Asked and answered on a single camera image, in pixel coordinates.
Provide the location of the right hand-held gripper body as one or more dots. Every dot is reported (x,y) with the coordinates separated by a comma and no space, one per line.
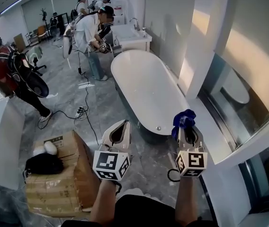
(191,162)

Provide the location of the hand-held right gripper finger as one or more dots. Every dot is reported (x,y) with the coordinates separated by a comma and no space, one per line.
(182,141)
(199,139)

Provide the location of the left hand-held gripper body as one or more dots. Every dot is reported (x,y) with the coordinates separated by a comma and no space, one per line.
(110,164)

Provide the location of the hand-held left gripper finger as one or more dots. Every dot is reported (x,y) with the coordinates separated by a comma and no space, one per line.
(106,141)
(128,136)

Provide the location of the blue cloth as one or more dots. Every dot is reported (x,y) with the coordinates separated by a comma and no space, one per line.
(184,118)

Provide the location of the white bathtub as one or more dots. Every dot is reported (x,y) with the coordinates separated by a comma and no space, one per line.
(144,84)

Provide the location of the person's right forearm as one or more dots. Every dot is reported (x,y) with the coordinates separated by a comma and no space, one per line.
(185,202)

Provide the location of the person's left forearm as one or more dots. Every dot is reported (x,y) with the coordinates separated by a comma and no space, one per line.
(103,202)

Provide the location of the white power strip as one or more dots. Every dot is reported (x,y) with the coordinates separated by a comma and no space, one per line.
(78,113)

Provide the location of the white rounded object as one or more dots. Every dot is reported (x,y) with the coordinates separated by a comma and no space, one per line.
(50,148)

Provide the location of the brown cardboard box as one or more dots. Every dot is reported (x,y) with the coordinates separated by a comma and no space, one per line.
(54,188)

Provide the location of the black bag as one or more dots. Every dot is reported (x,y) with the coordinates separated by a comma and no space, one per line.
(44,165)

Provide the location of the white sink cabinet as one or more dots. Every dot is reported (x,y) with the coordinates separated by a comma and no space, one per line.
(129,40)

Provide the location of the small soap bottle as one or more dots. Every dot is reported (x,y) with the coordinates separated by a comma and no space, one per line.
(144,32)

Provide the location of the chrome faucet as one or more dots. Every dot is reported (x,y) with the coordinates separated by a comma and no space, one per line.
(136,25)

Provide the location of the pale green office chair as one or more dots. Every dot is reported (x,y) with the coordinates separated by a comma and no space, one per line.
(36,53)

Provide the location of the white water dispenser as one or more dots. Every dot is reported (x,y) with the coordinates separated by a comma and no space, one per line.
(119,11)

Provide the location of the small metal rack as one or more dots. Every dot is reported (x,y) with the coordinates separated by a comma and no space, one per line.
(31,38)

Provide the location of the black coat rack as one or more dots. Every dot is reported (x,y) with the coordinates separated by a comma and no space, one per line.
(44,15)

